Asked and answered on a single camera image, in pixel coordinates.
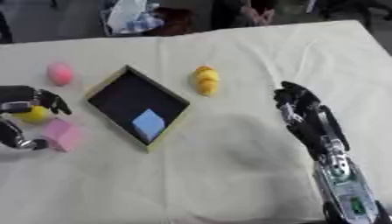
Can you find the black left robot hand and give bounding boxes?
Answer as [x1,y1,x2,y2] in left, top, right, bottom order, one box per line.
[0,85,74,151]

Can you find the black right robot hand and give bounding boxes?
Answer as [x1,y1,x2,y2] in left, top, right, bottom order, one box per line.
[272,80,353,162]

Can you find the tan box with black inside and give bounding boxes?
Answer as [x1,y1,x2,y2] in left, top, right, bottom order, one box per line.
[84,64,192,153]

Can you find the yellow ball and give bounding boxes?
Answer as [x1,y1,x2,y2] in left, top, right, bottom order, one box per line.
[12,105,53,123]

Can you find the pink egg-shaped toy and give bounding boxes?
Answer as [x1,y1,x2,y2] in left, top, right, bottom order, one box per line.
[45,61,77,87]

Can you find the pink cube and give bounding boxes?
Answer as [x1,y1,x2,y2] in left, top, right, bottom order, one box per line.
[41,117,85,152]

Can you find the yellow duck toy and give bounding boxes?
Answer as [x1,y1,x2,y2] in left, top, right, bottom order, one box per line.
[192,66,221,97]

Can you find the person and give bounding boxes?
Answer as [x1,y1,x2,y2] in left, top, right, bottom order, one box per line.
[209,0,281,30]

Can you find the light blue cube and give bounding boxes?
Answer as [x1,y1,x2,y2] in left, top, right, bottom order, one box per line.
[131,108,167,143]

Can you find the white plastic bag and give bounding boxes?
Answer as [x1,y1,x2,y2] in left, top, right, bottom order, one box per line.
[104,0,165,35]

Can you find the dark brown bag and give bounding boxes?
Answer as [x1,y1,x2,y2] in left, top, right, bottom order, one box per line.
[143,7,200,37]

